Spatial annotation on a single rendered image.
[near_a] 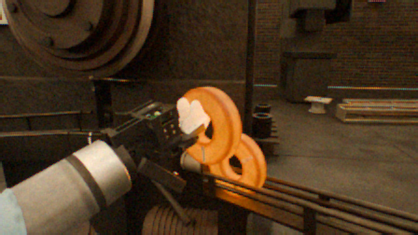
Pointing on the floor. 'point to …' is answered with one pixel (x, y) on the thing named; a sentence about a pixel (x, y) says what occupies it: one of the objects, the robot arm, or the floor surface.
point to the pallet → (262, 131)
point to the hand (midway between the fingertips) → (206, 117)
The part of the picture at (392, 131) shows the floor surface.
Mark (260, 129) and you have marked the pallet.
